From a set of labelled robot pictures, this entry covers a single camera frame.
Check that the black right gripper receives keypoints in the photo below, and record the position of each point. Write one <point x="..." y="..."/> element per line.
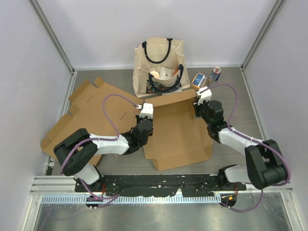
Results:
<point x="197" y="106"/>

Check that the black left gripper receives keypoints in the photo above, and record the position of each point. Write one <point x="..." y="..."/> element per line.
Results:
<point x="139" y="119"/>

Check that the brown cardboard box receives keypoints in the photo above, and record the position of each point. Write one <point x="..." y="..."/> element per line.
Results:
<point x="179" y="138"/>

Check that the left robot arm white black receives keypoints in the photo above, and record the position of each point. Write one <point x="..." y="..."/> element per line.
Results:
<point x="75" y="152"/>

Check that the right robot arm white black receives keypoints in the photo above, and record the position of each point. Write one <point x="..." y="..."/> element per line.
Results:
<point x="265" y="165"/>

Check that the white box in bag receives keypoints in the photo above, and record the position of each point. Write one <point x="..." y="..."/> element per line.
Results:
<point x="165" y="73"/>

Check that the silver blue drink can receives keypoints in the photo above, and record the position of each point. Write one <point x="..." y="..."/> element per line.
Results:
<point x="214" y="76"/>

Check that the flat spare cardboard blank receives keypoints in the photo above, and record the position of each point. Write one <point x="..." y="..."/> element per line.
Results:
<point x="87" y="112"/>

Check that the tape roll in bag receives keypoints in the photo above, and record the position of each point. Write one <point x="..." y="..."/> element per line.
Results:
<point x="154" y="73"/>

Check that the beige canvas tote bag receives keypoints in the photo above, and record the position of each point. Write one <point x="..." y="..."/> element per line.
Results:
<point x="155" y="53"/>

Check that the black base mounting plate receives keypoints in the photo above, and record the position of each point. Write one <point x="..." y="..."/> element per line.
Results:
<point x="191" y="185"/>

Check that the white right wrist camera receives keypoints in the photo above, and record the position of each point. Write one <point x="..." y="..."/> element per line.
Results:
<point x="203" y="94"/>

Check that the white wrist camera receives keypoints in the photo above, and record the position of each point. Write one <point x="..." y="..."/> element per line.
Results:
<point x="146" y="110"/>
<point x="203" y="94"/>

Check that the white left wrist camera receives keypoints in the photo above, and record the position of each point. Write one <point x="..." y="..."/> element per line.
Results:
<point x="146" y="110"/>

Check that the white slotted cable duct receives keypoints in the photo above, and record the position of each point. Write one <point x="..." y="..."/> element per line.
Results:
<point x="177" y="199"/>

